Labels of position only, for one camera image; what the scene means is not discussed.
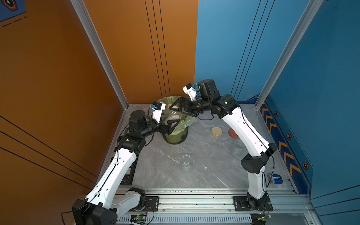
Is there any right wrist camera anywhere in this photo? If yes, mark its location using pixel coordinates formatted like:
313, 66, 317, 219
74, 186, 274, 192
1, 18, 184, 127
182, 83, 197, 101

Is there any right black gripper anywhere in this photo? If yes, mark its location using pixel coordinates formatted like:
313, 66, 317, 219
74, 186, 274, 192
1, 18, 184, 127
170, 97, 212, 117

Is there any left green circuit board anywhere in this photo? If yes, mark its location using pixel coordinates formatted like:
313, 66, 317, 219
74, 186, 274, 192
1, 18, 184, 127
129, 214, 147, 225

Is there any aluminium corner post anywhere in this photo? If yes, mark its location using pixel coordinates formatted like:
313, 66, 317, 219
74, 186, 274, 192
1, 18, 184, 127
71, 0, 128, 110
255, 0, 323, 110

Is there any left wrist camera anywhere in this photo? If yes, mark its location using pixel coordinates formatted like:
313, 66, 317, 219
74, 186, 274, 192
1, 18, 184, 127
151, 101, 166, 123

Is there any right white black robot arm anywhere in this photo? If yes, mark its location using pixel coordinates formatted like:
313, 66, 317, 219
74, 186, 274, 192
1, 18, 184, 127
169, 79, 278, 211

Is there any yellow-green plastic bin liner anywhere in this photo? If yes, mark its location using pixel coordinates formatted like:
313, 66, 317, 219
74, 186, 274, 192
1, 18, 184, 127
151, 96, 197, 136

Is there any right aluminium corner post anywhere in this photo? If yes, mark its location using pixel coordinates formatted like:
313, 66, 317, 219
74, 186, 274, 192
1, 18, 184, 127
255, 0, 323, 110

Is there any green circuit board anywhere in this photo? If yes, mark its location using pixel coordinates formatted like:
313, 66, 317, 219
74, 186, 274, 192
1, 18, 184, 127
129, 214, 147, 225
257, 214, 272, 225

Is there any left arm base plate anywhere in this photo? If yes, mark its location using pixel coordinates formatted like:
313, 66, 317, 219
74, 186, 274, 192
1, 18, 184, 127
130, 196, 159, 212

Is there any blue silver can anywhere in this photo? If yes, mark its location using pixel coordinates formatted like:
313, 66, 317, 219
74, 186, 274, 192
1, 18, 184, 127
268, 174, 283, 185

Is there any aluminium front rail frame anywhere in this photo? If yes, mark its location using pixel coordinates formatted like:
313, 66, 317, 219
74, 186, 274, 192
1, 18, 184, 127
115, 189, 321, 225

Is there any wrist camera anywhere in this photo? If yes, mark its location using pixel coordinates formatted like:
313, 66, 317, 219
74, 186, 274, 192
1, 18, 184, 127
182, 83, 197, 101
151, 101, 166, 123

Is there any right green circuit board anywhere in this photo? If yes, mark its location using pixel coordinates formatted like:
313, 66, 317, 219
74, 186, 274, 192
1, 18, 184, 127
257, 214, 272, 225

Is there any red jar lid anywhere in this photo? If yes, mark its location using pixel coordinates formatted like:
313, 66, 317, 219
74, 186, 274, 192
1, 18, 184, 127
228, 128, 239, 139

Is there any left aluminium corner post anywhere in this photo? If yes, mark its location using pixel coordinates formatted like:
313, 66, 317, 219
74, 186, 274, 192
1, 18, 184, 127
71, 0, 128, 110

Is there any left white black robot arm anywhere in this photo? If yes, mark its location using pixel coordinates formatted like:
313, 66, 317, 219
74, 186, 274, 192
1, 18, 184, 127
70, 110, 180, 225

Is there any black white checkerboard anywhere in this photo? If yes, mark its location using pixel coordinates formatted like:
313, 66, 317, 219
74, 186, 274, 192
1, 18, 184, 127
120, 155, 138, 186

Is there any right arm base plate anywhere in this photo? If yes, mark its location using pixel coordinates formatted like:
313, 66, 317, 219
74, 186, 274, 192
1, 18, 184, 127
232, 195, 273, 212

